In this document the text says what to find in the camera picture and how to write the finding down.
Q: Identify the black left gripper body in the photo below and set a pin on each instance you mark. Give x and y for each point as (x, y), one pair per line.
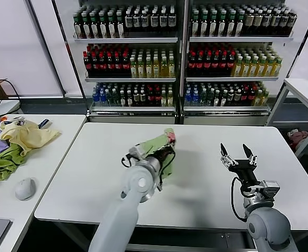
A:
(164, 153)

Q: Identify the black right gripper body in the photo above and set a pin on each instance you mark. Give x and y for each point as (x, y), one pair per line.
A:
(244, 170)

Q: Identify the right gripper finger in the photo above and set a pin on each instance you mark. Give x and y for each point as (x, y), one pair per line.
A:
(227, 160)
(251, 158)

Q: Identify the light green t-shirt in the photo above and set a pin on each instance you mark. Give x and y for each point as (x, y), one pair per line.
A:
(156, 143)

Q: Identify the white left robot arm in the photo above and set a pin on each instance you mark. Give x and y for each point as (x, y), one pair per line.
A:
(117, 215)

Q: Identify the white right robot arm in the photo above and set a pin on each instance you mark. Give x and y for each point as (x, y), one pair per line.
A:
(269, 228)

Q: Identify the pink clothes pile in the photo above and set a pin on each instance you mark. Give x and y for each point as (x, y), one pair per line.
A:
(298, 136)

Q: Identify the green cap yellow juice bottle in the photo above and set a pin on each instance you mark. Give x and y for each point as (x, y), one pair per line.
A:
(253, 68)
(245, 68)
(156, 69)
(170, 99)
(264, 99)
(134, 69)
(277, 68)
(237, 68)
(149, 69)
(164, 69)
(171, 69)
(268, 68)
(164, 99)
(258, 99)
(141, 69)
(261, 68)

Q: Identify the red cap cola bottle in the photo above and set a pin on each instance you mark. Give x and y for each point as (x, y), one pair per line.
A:
(117, 67)
(215, 65)
(199, 65)
(109, 67)
(231, 65)
(102, 67)
(244, 98)
(207, 65)
(251, 98)
(150, 99)
(124, 67)
(87, 67)
(223, 65)
(191, 65)
(95, 67)
(157, 99)

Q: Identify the beige label brown bottle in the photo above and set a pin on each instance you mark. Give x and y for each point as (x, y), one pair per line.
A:
(231, 99)
(143, 99)
(237, 99)
(136, 99)

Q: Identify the blue plastic water bottle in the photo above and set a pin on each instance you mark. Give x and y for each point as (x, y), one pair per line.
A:
(102, 98)
(95, 98)
(195, 98)
(187, 98)

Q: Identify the white label black bottle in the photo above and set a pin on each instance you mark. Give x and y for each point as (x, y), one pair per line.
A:
(217, 99)
(122, 99)
(129, 99)
(224, 99)

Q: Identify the dark green drink bottle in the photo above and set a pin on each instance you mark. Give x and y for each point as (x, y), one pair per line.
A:
(210, 98)
(203, 98)
(108, 98)
(115, 98)

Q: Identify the dark table underframe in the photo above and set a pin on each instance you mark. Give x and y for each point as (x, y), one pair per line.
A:
(183, 240)

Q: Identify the white drinks display shelf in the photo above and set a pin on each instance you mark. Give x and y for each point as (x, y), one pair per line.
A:
(235, 40)
(130, 40)

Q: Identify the blue striped white cloth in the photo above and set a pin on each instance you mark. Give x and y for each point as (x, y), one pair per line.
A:
(45, 123)

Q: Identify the green cap white label bottle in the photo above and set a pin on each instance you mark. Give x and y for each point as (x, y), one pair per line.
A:
(120, 29)
(213, 27)
(94, 29)
(78, 29)
(112, 29)
(204, 27)
(221, 27)
(86, 29)
(195, 27)
(239, 27)
(230, 27)
(103, 29)

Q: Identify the white cap dark label bottle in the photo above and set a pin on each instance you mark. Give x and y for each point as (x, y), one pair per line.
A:
(137, 22)
(129, 22)
(172, 22)
(275, 25)
(292, 25)
(154, 22)
(145, 22)
(163, 22)
(266, 25)
(284, 25)

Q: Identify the pale yellow garment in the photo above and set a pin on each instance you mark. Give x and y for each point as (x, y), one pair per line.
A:
(33, 136)

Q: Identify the beige label dark bottle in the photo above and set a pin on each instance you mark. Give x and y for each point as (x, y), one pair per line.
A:
(258, 25)
(248, 25)

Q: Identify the grey computer mouse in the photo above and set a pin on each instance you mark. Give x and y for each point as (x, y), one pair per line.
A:
(25, 189)

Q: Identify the crumpled green garment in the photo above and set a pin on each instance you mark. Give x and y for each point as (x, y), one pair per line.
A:
(4, 160)

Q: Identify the brown cardboard box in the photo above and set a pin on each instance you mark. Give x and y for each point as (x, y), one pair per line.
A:
(0, 89)

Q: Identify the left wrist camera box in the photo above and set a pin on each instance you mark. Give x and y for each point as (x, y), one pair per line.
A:
(137, 152)

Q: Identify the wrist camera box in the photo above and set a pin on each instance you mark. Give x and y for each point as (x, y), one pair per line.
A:
(271, 187)
(137, 152)

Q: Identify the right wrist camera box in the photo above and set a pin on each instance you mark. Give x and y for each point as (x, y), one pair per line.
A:
(271, 187)

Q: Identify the white metal-frame table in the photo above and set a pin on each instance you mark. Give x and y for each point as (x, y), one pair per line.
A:
(301, 88)

